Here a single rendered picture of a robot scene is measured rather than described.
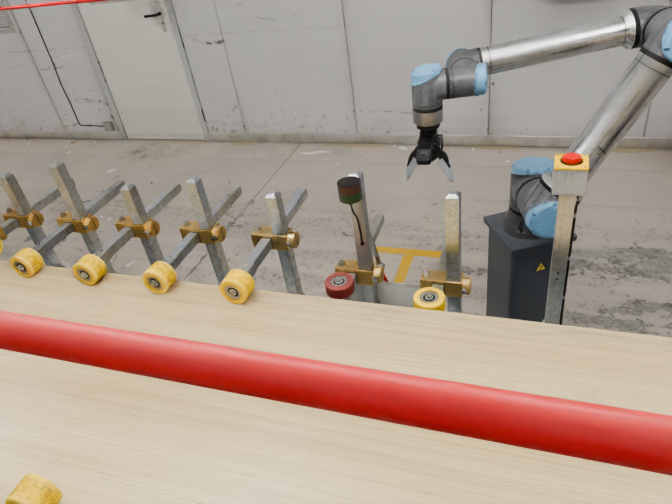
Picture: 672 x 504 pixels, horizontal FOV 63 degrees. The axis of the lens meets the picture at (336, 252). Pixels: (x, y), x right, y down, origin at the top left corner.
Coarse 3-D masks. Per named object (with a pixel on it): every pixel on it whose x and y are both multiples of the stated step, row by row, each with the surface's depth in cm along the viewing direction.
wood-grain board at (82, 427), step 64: (128, 320) 147; (192, 320) 143; (256, 320) 140; (320, 320) 137; (384, 320) 133; (448, 320) 130; (512, 320) 127; (0, 384) 133; (64, 384) 130; (128, 384) 128; (512, 384) 113; (576, 384) 110; (640, 384) 108; (0, 448) 117; (64, 448) 115; (128, 448) 113; (192, 448) 110; (256, 448) 108; (320, 448) 106; (384, 448) 104; (448, 448) 103; (512, 448) 101
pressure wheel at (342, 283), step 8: (344, 272) 150; (328, 280) 148; (336, 280) 147; (344, 280) 148; (352, 280) 147; (328, 288) 146; (336, 288) 145; (344, 288) 145; (352, 288) 147; (336, 296) 146; (344, 296) 146
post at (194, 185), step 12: (192, 180) 158; (192, 192) 159; (204, 192) 162; (192, 204) 162; (204, 204) 162; (204, 216) 164; (204, 228) 167; (216, 252) 171; (216, 264) 175; (216, 276) 178
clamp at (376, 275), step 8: (352, 264) 159; (376, 264) 158; (336, 272) 159; (352, 272) 157; (360, 272) 156; (368, 272) 155; (376, 272) 155; (360, 280) 158; (368, 280) 157; (376, 280) 155
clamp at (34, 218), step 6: (6, 216) 194; (12, 216) 193; (18, 216) 192; (24, 216) 191; (30, 216) 191; (36, 216) 193; (42, 216) 195; (18, 222) 194; (24, 222) 192; (30, 222) 191; (36, 222) 192; (42, 222) 195
